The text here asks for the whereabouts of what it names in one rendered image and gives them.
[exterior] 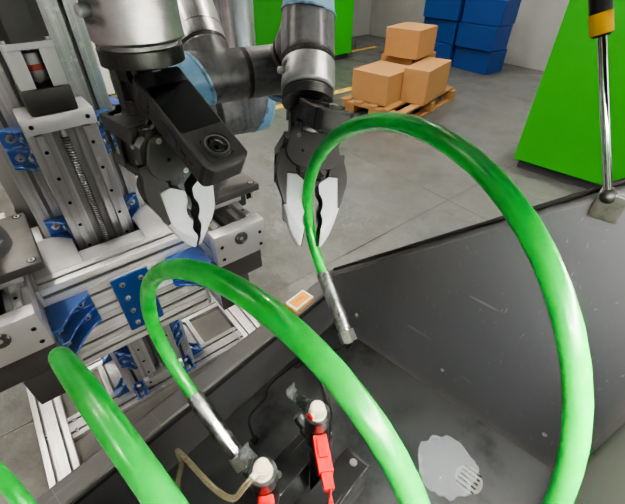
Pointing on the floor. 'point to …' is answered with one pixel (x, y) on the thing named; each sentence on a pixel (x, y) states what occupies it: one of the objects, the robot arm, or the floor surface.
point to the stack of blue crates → (472, 32)
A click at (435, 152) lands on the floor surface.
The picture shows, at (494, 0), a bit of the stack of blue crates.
